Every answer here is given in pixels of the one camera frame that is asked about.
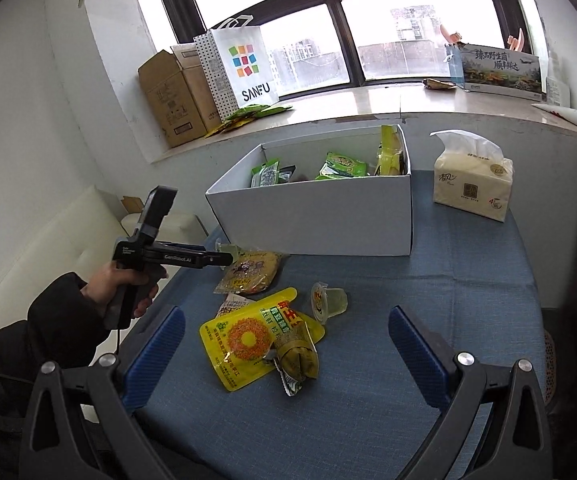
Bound crumpled brown wrapper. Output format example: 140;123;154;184
422;78;457;91

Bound brown cardboard box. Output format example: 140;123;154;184
138;44;221;148

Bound white green wet wipes pack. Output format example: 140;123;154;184
250;158;280;188

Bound small olive snack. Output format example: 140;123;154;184
264;322;320;396

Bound white bottle on sill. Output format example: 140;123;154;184
546;58;571;107

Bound tissue pack on table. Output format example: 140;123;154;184
431;129;514;222

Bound white tube on sill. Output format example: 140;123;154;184
531;103;577;127

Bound person's left hand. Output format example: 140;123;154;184
80;261;148;316

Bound printed long gift box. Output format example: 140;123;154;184
445;44;543;101

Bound round cake snack pack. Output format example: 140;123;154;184
214;252;282;295

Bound cream sofa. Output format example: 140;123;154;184
0;184;210;340

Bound brown woven stool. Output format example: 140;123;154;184
545;330;558;412

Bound person's left forearm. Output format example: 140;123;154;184
0;272;110;479

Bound yellow pouch snack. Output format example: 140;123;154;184
200;287;325;392

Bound green snack packet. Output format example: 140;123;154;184
316;152;369;180

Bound jelly cup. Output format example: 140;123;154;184
310;282;348;325

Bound white cardboard box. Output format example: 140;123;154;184
205;126;412;257

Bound white SANFU shopping bag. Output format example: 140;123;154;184
194;14;279;122

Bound green yellow sachets pile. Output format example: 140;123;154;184
204;105;293;139

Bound olive green snack bag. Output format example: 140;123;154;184
375;125;403;176

